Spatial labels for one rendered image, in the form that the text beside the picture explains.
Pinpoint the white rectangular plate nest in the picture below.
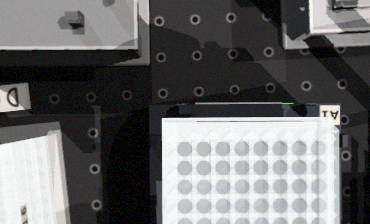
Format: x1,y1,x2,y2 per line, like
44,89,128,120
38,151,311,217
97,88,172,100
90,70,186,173
281,0,370,49

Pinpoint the grey regrip nest plate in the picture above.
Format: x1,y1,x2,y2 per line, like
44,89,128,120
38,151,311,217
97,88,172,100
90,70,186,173
0,0,150,67

